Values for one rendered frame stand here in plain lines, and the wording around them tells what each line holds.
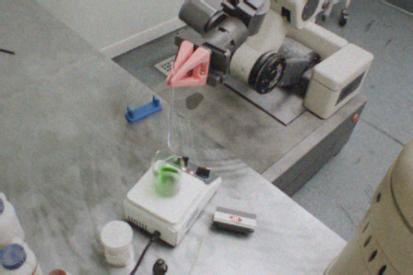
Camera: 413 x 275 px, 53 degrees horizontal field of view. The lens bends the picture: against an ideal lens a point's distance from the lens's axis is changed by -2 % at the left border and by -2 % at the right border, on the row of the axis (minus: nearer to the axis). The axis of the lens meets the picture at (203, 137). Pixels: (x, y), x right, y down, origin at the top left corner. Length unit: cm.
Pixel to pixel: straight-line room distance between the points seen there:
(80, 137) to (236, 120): 79
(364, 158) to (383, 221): 202
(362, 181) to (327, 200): 24
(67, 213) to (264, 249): 42
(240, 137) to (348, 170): 73
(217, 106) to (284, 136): 30
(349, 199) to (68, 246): 145
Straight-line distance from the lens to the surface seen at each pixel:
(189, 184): 87
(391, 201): 25
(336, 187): 208
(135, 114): 112
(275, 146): 164
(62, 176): 101
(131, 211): 87
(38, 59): 137
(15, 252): 79
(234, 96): 181
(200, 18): 78
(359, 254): 30
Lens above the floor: 152
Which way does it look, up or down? 46 degrees down
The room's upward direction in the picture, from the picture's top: 7 degrees clockwise
